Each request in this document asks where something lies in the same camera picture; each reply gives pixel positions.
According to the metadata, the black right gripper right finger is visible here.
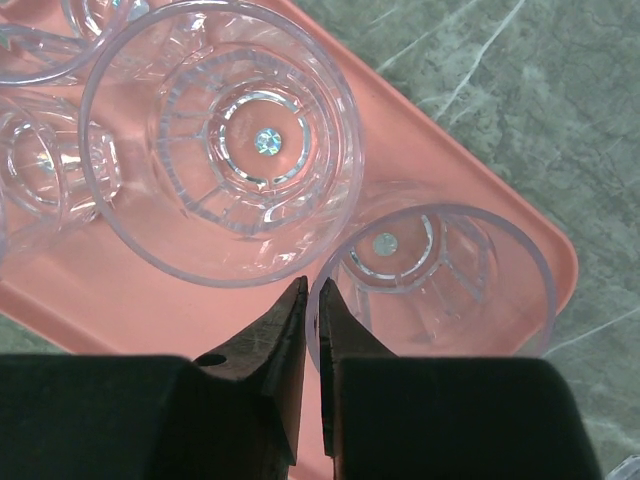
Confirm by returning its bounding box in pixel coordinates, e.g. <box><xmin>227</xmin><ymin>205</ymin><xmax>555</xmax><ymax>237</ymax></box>
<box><xmin>318</xmin><ymin>280</ymin><xmax>601</xmax><ymax>479</ymax></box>

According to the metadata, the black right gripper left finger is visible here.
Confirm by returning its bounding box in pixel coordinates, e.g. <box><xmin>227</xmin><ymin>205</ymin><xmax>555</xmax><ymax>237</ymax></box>
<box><xmin>1</xmin><ymin>277</ymin><xmax>308</xmax><ymax>479</ymax></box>

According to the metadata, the clear faceted glass tumbler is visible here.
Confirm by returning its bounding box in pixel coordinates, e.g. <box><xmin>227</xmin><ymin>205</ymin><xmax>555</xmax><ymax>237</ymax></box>
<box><xmin>78</xmin><ymin>1</ymin><xmax>365</xmax><ymax>288</ymax></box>
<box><xmin>306</xmin><ymin>203</ymin><xmax>557</xmax><ymax>366</ymax></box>
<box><xmin>1</xmin><ymin>88</ymin><xmax>97</xmax><ymax>252</ymax></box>
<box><xmin>60</xmin><ymin>0</ymin><xmax>151</xmax><ymax>40</ymax></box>

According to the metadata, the pink rectangular plastic tray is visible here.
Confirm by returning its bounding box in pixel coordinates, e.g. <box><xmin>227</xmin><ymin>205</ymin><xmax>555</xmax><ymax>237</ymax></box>
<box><xmin>1</xmin><ymin>2</ymin><xmax>577</xmax><ymax>479</ymax></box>

